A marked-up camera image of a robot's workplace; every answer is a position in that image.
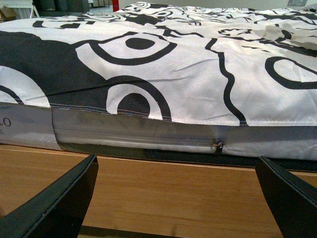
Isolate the wooden bed frame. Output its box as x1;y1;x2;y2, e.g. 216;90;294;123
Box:
0;144;317;238

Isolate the black and white patterned duvet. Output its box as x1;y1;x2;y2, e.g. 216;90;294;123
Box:
0;2;317;126

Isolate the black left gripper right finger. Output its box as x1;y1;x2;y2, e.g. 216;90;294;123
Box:
256;157;317;238

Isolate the red fire extinguisher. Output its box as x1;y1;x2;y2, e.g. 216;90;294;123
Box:
112;0;119;12

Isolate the cardboard box in background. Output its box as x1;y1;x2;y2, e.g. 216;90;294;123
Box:
0;7;17;22

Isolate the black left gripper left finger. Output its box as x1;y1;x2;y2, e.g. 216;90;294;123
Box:
0;155;99;238

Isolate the white mattress with zipper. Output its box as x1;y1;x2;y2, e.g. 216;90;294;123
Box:
0;103;317;161

